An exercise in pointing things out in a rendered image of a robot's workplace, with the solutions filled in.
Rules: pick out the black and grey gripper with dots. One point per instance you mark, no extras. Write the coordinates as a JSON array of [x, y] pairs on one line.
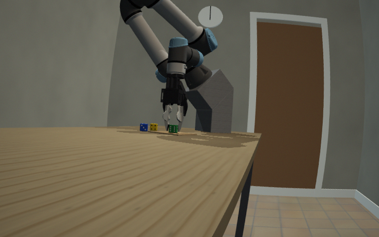
[[172, 94]]

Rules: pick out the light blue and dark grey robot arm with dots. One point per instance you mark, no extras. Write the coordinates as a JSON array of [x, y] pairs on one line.
[[185, 55]]

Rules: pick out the green die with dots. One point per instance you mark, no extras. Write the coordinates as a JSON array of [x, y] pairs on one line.
[[173, 128]]

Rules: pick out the yellow die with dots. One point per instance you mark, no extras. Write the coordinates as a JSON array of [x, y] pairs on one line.
[[153, 127]]

